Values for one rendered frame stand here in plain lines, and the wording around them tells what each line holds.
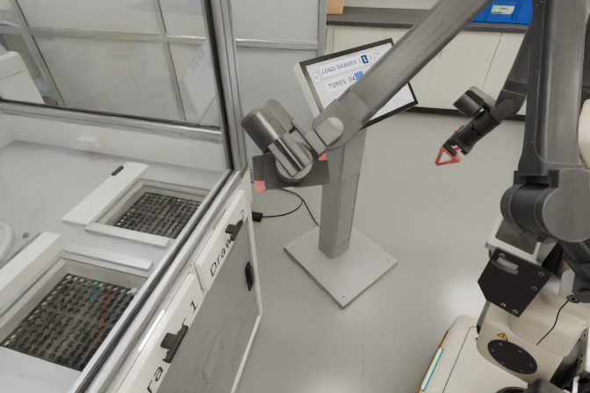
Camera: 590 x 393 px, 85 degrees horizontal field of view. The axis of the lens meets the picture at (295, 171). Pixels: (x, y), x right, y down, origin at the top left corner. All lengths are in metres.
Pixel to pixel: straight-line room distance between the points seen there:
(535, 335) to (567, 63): 0.61
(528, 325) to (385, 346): 0.93
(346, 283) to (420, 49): 1.51
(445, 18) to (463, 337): 1.28
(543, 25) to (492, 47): 2.96
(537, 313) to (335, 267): 1.18
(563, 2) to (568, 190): 0.27
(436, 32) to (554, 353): 0.75
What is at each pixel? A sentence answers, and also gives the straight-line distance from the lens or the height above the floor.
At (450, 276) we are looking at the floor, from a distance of 2.11.
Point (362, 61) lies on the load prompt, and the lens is 1.38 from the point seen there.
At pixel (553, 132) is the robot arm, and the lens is 0.58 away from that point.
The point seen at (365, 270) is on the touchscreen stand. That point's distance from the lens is 1.94.
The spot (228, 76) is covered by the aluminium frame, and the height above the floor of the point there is 1.28.
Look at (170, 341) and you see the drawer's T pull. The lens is 0.77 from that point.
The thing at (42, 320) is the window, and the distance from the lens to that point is 0.56.
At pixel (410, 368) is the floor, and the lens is 1.77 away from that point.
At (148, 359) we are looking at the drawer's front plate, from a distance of 0.76.
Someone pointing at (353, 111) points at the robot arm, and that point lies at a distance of 0.48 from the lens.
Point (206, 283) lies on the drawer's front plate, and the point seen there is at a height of 0.85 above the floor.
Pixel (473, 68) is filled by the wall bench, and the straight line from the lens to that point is 3.60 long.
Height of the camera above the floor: 1.57
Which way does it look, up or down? 37 degrees down
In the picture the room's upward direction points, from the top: straight up
